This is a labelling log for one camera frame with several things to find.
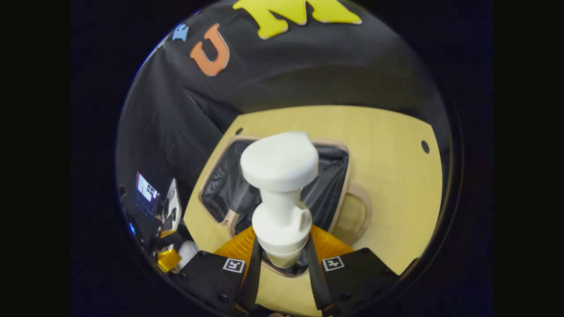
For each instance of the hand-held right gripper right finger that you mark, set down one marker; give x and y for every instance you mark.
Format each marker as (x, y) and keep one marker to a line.
(319, 286)

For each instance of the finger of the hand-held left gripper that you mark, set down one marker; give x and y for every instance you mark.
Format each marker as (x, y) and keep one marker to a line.
(167, 260)

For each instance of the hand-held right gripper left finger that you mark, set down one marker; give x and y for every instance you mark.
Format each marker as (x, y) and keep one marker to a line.
(251, 281)

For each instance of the white pump bottle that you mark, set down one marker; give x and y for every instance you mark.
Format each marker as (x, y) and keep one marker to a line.
(280, 163)

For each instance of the white ribbed object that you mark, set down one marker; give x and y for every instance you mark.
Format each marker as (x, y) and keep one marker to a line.
(188, 253)

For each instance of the white device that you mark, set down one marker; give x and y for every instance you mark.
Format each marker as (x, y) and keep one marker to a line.
(172, 207)

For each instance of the computer screen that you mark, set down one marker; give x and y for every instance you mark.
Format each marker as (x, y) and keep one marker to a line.
(146, 189)

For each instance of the black backdrop cloth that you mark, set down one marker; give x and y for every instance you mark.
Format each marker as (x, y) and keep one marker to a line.
(308, 75)

